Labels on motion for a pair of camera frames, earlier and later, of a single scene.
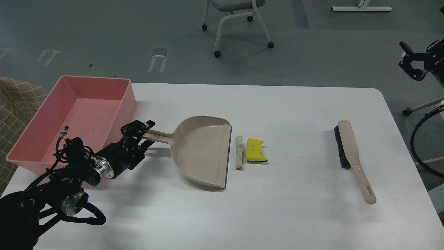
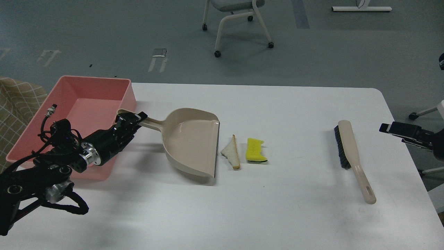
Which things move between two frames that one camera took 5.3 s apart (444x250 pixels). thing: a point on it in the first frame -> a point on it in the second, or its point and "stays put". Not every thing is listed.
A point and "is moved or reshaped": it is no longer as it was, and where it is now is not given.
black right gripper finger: x=408 y=56 -> x=411 y=133
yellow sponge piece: x=253 y=150 stays put
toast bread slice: x=239 y=148 is moved or reshaped
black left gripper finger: x=136 y=128 -> x=129 y=122
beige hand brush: x=349 y=156 stays put
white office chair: x=246 y=7 stays put
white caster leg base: x=407 y=111 -> x=413 y=116
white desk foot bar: x=361 y=8 stays put
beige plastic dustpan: x=200 y=148 is moved or reshaped
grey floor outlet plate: x=161 y=52 stays put
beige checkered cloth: x=19 y=100 stays put
